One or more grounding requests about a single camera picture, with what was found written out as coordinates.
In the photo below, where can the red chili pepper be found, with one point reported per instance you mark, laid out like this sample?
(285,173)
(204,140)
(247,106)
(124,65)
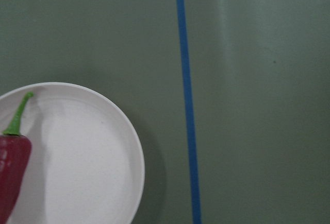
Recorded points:
(15,154)

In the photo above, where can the pink plate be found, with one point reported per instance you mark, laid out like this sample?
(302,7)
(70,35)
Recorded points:
(86,164)

